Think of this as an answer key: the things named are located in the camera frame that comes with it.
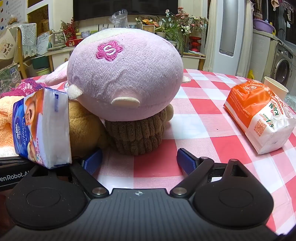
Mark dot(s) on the green paper pack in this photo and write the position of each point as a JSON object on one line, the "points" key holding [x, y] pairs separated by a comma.
{"points": [[10, 77]]}

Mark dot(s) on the wooden picture frame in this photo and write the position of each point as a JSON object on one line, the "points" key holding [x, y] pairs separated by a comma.
{"points": [[148, 29]]}

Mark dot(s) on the colourful wall sticker display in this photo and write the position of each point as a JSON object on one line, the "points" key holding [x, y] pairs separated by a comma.
{"points": [[11, 11]]}

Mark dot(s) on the red box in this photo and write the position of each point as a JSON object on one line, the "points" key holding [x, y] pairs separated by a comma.
{"points": [[72, 42]]}

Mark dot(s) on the white lace cover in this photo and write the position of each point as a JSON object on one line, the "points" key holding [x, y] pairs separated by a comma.
{"points": [[209, 46]]}

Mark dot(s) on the artificial flower bouquet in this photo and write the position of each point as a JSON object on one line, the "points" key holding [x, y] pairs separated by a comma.
{"points": [[189, 22]]}

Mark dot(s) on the cream tote bag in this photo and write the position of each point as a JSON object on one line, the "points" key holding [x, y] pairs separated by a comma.
{"points": [[8, 45]]}

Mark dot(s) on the white printed sack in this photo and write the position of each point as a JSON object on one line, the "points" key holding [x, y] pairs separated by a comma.
{"points": [[44, 42]]}

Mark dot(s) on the orange towel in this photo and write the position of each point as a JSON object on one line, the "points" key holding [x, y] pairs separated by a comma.
{"points": [[7, 129]]}

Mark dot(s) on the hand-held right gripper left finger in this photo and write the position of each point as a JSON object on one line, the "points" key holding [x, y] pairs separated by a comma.
{"points": [[92, 161]]}

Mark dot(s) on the green potted plant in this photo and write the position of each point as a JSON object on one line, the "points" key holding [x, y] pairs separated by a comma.
{"points": [[175, 37]]}

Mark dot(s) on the teal basin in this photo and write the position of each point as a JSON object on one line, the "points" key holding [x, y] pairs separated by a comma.
{"points": [[40, 62]]}

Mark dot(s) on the clear plastic bag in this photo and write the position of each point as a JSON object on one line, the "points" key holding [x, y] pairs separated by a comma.
{"points": [[120, 19]]}

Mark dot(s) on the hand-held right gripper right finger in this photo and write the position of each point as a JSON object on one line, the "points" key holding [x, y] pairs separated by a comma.
{"points": [[185, 160]]}

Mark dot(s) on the yellow lid jar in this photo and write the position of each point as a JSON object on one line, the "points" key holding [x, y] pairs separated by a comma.
{"points": [[78, 36]]}

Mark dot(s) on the cream television cabinet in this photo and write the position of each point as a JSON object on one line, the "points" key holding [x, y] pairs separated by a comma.
{"points": [[57, 58]]}

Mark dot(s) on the glass kettle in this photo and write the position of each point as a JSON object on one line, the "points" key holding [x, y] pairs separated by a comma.
{"points": [[57, 38]]}

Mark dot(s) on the red vase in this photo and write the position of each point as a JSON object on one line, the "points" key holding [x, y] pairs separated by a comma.
{"points": [[195, 44]]}

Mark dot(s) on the purple basin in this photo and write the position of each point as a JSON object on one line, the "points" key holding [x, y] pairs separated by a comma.
{"points": [[263, 25]]}

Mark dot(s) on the black television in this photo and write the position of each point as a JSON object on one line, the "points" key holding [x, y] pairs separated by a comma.
{"points": [[104, 9]]}

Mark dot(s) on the knitted chair cover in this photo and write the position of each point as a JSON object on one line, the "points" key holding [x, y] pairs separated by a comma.
{"points": [[27, 39]]}

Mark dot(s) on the green bin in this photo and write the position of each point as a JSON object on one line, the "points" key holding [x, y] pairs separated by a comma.
{"points": [[42, 71]]}

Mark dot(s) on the stack of papers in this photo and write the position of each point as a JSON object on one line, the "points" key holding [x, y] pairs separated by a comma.
{"points": [[194, 53]]}

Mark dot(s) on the paper cup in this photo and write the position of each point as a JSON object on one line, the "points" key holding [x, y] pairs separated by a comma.
{"points": [[275, 87]]}

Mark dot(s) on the wooden chair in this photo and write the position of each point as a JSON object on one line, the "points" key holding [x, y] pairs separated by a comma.
{"points": [[22, 64]]}

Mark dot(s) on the red berry branches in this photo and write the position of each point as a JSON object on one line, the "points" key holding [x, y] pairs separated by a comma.
{"points": [[69, 29]]}

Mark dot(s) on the white standing air conditioner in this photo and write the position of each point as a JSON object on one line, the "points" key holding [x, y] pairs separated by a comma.
{"points": [[229, 64]]}

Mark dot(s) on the brown plush toy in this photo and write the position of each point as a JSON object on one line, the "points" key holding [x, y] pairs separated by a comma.
{"points": [[136, 134]]}

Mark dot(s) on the orange tissue pack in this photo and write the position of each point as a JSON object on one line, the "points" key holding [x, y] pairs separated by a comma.
{"points": [[252, 109]]}

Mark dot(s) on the pink knitted cloth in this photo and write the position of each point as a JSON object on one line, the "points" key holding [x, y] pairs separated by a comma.
{"points": [[25, 87]]}

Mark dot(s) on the red checkered tablecloth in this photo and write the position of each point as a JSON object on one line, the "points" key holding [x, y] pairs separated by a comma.
{"points": [[196, 115]]}

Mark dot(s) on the blue tissue pack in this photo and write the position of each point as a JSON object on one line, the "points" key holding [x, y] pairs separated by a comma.
{"points": [[39, 129]]}

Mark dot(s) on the pink plush toy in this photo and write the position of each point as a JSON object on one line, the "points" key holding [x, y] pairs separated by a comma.
{"points": [[124, 76]]}

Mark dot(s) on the grey washing machine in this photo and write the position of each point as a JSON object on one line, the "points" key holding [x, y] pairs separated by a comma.
{"points": [[283, 64]]}

